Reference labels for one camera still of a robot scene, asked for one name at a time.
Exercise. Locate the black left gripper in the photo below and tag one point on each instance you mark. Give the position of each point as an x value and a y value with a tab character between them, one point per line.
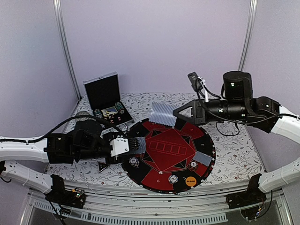
118	159

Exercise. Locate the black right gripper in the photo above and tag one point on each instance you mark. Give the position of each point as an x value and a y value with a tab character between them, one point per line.
191	119

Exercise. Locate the single blue playing card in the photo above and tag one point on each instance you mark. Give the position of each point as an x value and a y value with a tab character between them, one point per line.
202	158

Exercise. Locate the red poker chip stack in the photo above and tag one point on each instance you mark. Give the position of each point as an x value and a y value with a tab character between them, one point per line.
193	165

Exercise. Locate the orange big blind button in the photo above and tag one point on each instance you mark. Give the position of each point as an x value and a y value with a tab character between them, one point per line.
191	181

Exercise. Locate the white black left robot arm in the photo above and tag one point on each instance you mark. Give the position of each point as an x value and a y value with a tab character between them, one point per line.
53	148

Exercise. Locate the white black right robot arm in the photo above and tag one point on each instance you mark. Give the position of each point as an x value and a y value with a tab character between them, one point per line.
274	119

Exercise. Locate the black triangular card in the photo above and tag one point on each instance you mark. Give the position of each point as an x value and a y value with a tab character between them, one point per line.
102	166

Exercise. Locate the striped grey cup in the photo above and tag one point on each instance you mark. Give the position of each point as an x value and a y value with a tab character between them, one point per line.
82	115

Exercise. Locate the left poker chip row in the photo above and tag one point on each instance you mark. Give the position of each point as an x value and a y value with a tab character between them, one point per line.
98	113

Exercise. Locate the poker chip row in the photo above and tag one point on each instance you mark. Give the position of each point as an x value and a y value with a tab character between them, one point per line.
98	113
120	108

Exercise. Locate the boxed playing card deck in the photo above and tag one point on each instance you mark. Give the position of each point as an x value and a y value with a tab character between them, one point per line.
109	111

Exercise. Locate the right poker chip row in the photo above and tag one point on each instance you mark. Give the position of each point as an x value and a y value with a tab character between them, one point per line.
120	108

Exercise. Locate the round red black poker mat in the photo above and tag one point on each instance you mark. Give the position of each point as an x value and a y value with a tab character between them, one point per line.
169	150

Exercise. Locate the aluminium poker chip case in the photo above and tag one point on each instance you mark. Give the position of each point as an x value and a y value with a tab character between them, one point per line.
103	92

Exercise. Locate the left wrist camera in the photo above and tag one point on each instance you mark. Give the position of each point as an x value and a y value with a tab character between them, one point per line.
119	146

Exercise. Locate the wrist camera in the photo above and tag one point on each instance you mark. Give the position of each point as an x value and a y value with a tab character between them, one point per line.
198	85
119	146

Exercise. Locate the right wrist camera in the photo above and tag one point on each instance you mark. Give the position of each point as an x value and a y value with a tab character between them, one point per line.
198	85

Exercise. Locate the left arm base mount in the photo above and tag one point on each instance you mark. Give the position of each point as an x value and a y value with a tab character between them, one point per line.
73	198

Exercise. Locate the aluminium front rail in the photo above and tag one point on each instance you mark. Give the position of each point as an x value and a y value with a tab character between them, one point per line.
113	205

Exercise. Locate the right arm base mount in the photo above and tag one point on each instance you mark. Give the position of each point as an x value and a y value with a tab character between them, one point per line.
252	195

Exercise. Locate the right aluminium frame post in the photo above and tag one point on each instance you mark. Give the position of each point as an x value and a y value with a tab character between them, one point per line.
248	34

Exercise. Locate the aluminium frame post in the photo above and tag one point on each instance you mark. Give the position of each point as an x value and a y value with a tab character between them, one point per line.
248	34
64	42

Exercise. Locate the left aluminium frame post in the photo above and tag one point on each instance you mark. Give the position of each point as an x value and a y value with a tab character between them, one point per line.
64	42

